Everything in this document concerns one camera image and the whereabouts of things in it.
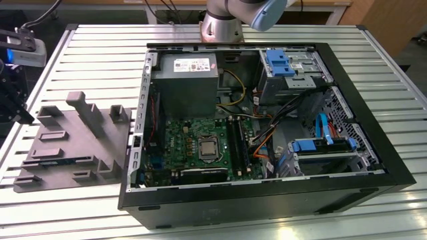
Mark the RAM stick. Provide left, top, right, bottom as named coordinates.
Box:
left=24, top=156, right=93, bottom=167

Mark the black RAM slot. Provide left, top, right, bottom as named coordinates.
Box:
left=225, top=116, right=241, bottom=176

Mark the grey parts rack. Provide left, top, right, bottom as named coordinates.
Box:
left=12, top=91, right=135, bottom=193

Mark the grey power supply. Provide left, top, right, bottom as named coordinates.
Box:
left=151, top=53, right=221, bottom=118

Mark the green motherboard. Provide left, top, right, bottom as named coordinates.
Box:
left=143, top=116, right=268, bottom=187

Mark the silver CPU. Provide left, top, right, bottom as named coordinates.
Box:
left=199, top=141, right=219, bottom=158

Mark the metal socket cover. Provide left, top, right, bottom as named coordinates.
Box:
left=195, top=134, right=223, bottom=165

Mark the black graphics card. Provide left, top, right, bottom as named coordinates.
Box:
left=172, top=166, right=231, bottom=186

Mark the blue drive latch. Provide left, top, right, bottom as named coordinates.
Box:
left=266, top=49, right=298, bottom=77

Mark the black open PC case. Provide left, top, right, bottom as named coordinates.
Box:
left=117, top=42, right=416, bottom=230

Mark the metal drive cage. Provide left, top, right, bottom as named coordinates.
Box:
left=258, top=48, right=335, bottom=106

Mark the hard disk in blue carrier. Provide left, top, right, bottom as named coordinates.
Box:
left=288, top=138, right=360, bottom=157

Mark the metal disk bay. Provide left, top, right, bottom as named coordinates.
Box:
left=276, top=139, right=378, bottom=179

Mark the wooden cabinet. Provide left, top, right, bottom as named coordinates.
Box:
left=339, top=0, right=427, bottom=60

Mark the black chair caster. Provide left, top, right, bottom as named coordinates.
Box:
left=411, top=31, right=427, bottom=47

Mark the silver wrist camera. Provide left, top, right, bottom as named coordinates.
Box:
left=0, top=28, right=47, bottom=68

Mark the red black twisted wire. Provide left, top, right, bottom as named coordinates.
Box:
left=148, top=96, right=160, bottom=143

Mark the yellow power wire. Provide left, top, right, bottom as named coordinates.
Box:
left=216, top=69, right=248, bottom=113

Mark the mixed colour wire bundle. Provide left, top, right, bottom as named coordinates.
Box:
left=248, top=124, right=278, bottom=146

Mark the orange wire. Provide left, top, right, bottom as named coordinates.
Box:
left=251, top=146, right=268, bottom=160

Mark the black cable bundle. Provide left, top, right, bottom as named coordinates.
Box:
left=268, top=87, right=327, bottom=129

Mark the blue data wire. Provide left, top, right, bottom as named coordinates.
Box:
left=315, top=113, right=336, bottom=146

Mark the red data wire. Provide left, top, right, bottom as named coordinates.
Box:
left=327, top=121, right=342, bottom=138

